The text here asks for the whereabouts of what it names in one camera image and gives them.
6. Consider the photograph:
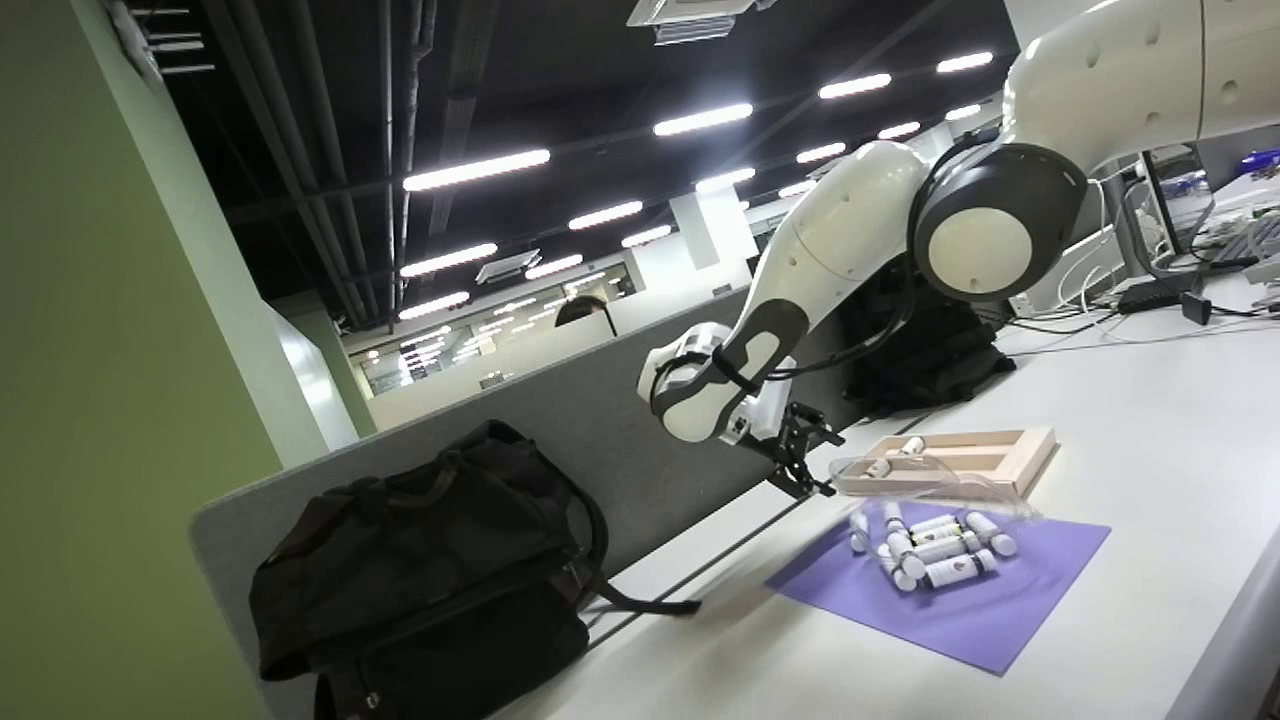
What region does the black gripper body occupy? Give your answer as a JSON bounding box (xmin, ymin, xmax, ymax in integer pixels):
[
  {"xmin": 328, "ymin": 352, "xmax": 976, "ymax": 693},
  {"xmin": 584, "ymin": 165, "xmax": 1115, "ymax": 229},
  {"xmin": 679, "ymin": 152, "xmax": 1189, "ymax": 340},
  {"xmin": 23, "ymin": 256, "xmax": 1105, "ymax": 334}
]
[{"xmin": 761, "ymin": 397, "xmax": 848, "ymax": 472}]

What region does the clear plastic clamshell container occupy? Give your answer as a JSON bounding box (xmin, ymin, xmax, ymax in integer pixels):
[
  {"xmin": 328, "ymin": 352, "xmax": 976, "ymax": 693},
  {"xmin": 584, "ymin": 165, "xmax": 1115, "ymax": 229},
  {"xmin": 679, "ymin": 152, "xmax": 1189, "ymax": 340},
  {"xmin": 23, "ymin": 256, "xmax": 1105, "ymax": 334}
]
[{"xmin": 803, "ymin": 479, "xmax": 1032, "ymax": 609}]

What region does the long white bottle dark band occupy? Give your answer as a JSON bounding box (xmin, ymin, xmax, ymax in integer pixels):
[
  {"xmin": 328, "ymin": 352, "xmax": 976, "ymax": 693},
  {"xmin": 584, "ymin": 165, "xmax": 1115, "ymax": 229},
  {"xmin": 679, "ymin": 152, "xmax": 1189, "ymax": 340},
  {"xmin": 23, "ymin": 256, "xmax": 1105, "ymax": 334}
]
[{"xmin": 889, "ymin": 545, "xmax": 927, "ymax": 596}]

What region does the black bag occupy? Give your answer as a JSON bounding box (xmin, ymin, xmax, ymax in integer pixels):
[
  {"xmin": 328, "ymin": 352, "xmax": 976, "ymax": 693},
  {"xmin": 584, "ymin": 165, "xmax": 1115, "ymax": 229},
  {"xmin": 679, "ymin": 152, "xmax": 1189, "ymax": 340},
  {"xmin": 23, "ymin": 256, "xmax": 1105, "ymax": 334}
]
[{"xmin": 845, "ymin": 256, "xmax": 1019, "ymax": 413}]

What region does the wooden tray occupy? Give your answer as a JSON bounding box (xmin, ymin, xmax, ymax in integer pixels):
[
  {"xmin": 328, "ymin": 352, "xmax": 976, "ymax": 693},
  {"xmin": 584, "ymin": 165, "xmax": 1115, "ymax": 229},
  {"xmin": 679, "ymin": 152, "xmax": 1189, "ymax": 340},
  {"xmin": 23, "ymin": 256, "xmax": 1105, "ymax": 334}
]
[{"xmin": 835, "ymin": 425, "xmax": 1064, "ymax": 507}]

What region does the grey desk divider panel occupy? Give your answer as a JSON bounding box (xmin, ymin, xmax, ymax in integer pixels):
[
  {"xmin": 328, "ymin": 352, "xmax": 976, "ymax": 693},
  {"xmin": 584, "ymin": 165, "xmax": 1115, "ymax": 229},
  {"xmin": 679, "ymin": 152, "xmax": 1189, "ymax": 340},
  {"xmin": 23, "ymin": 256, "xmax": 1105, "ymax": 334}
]
[{"xmin": 189, "ymin": 256, "xmax": 873, "ymax": 720}]

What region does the black office chair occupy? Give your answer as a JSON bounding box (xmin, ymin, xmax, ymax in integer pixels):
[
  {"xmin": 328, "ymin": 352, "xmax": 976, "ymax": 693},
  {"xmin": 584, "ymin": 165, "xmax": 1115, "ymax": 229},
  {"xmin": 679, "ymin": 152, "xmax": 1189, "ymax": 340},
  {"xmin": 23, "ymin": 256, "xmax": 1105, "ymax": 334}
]
[{"xmin": 552, "ymin": 293, "xmax": 620, "ymax": 340}]

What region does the purple mat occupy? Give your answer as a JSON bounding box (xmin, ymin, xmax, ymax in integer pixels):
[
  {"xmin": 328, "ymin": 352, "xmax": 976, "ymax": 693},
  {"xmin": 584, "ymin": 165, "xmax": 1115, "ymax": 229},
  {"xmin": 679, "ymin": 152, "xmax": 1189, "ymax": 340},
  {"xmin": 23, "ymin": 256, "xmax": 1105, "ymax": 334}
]
[{"xmin": 762, "ymin": 496, "xmax": 1115, "ymax": 678}]

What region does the grey computer box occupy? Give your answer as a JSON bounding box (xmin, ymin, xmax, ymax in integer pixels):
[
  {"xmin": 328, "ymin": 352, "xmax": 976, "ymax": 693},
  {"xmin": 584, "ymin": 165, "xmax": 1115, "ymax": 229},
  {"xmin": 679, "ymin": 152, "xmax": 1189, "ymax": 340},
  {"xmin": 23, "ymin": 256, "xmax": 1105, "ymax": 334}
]
[{"xmin": 1064, "ymin": 154, "xmax": 1177, "ymax": 293}]

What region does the black backpack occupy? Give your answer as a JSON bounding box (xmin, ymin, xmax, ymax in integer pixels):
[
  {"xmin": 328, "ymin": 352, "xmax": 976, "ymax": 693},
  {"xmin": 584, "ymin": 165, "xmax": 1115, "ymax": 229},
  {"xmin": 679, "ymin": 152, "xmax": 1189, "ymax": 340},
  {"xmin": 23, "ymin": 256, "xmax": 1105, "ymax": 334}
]
[{"xmin": 242, "ymin": 414, "xmax": 702, "ymax": 720}]

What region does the computer monitor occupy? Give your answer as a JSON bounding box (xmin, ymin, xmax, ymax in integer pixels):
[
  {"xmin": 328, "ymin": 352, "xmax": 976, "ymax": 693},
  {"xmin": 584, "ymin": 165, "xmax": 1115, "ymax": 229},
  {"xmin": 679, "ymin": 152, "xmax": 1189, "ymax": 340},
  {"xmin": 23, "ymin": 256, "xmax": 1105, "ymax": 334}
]
[{"xmin": 1115, "ymin": 124, "xmax": 1280, "ymax": 316}]

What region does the ceiling air vent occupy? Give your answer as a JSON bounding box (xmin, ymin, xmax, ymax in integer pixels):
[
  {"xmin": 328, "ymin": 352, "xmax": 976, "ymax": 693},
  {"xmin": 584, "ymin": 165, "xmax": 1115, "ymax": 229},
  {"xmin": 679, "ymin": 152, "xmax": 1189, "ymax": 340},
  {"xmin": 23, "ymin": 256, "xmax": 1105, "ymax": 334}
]
[{"xmin": 623, "ymin": 0, "xmax": 775, "ymax": 50}]

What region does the white cable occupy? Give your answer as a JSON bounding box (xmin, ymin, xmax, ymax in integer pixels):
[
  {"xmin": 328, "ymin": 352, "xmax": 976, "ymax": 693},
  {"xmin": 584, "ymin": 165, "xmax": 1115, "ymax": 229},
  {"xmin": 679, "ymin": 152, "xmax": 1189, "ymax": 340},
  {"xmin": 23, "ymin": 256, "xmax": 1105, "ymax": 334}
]
[{"xmin": 1011, "ymin": 298, "xmax": 1130, "ymax": 340}]

